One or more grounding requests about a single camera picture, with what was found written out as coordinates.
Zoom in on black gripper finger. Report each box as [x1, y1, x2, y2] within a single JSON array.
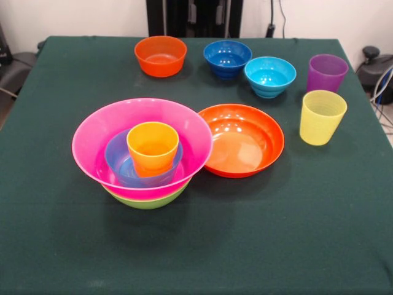
[[215, 0, 225, 26], [187, 0, 197, 25]]

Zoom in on dark blue ribbed bowl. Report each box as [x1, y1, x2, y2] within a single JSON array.
[[203, 39, 253, 81]]

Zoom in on large pink plastic bowl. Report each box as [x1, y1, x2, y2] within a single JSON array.
[[71, 97, 214, 202]]

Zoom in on orange plastic cup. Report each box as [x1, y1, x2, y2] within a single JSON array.
[[126, 121, 180, 169], [134, 158, 175, 178]]

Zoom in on light blue translucent bowl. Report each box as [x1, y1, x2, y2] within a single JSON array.
[[104, 128, 184, 189]]

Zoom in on orange translucent bowl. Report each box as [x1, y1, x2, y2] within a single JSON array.
[[134, 35, 187, 78]]

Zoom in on cyan ribbed bowl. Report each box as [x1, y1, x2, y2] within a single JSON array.
[[244, 56, 297, 100]]

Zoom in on purple plastic cup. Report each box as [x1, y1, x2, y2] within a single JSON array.
[[306, 53, 349, 94]]

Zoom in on red-orange shallow bowl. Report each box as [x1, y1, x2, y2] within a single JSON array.
[[198, 103, 286, 178]]

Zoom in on yellow plastic cup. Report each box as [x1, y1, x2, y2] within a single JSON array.
[[299, 89, 348, 146]]

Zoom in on black floor device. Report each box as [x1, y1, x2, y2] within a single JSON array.
[[356, 45, 393, 90]]

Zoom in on dark grey chair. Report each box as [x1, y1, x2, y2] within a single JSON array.
[[0, 51, 37, 93]]

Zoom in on green plastic bowl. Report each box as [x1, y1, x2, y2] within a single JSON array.
[[101, 179, 192, 211]]

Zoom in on dark green table cloth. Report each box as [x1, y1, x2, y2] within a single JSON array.
[[0, 36, 393, 295]]

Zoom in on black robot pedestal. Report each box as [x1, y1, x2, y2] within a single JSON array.
[[145, 0, 244, 39]]

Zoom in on black cable with plug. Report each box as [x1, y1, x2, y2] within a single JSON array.
[[265, 0, 276, 39]]

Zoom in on bundle of floor cables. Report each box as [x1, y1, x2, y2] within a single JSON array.
[[370, 66, 393, 136]]

